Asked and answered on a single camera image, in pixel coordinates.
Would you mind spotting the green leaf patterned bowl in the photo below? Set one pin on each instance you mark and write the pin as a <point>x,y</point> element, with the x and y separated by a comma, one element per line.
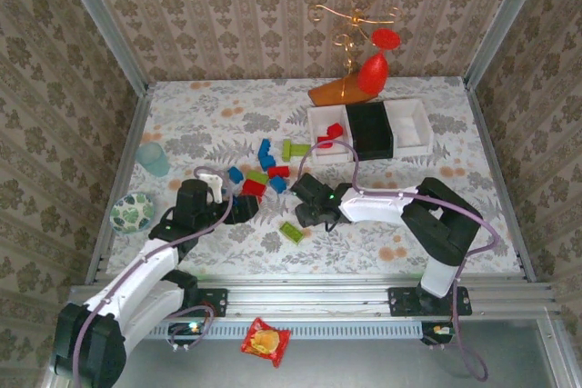
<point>132,213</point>

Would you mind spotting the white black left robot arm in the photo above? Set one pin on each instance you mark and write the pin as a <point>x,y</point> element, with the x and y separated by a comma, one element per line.
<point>136,279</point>

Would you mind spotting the aluminium table side rail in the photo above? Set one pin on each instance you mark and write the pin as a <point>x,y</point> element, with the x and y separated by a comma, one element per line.
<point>132,133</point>
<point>498,179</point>

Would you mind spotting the aluminium frame post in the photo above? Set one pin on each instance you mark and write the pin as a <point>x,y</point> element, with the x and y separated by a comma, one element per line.
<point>103,20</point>
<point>504,20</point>

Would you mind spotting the white bin holding red bricks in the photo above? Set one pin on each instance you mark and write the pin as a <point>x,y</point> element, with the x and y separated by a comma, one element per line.
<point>314,133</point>

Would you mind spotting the light blue plastic cup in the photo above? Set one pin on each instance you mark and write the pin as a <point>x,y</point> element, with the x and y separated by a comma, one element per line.
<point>153,158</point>

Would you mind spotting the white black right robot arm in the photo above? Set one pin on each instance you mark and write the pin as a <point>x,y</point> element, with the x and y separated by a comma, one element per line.
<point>377,206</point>

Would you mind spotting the black controller board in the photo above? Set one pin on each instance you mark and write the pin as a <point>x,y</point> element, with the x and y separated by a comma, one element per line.
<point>432,333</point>
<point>182,330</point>

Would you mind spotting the red snack packet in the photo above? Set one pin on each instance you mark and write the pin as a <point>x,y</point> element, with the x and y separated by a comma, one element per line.
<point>266,341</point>

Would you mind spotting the red goblet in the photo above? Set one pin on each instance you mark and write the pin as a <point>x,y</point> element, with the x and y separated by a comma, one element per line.
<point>373,72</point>

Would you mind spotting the aluminium front rail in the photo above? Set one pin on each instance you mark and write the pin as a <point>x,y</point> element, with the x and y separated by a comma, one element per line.
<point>309,297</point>

